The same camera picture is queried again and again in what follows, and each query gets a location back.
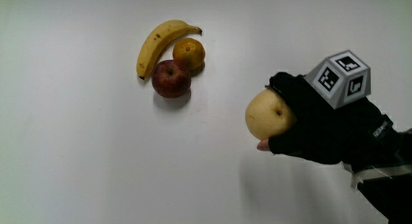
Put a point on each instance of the yellow banana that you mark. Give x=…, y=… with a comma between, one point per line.
x=154, y=45

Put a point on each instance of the orange mandarin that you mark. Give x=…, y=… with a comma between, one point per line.
x=189, y=53

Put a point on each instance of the yellow pear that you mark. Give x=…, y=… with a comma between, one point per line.
x=265, y=116

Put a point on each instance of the person's right hand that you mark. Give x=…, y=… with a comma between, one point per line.
x=322, y=130

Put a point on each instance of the red apple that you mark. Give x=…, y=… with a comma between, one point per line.
x=170, y=79

